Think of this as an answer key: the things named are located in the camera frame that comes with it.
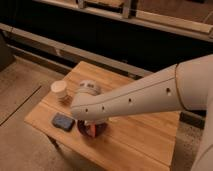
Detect blue sponge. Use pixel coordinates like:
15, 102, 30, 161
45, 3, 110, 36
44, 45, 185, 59
51, 113, 75, 132

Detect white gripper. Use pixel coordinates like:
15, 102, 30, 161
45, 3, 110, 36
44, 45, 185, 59
77, 80, 101, 96

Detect wooden table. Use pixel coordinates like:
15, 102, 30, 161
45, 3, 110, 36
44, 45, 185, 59
23, 60, 181, 171

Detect metal shelf rail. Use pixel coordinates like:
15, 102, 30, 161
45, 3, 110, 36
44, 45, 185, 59
0, 23, 151, 77

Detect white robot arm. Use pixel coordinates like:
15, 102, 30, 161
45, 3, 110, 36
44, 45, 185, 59
71, 54, 213, 171

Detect white paper cup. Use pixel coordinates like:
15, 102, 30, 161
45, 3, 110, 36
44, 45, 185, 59
50, 80, 69, 103

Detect red pepper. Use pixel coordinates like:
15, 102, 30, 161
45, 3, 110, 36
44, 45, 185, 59
90, 124, 97, 138

